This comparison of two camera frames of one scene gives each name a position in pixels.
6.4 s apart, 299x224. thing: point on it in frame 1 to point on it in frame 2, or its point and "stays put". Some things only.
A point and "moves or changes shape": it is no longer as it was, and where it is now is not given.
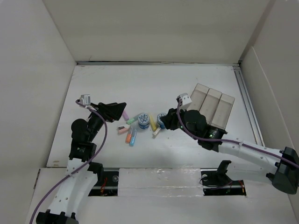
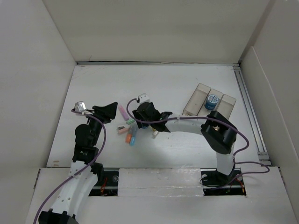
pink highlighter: x=124 y=115 stays put
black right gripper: x=169 y=120 to x=137 y=115
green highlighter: x=129 y=121 stays put
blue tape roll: x=161 y=124 moves or changes shape
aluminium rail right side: x=258 y=136 stays put
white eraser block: x=156 y=132 stays put
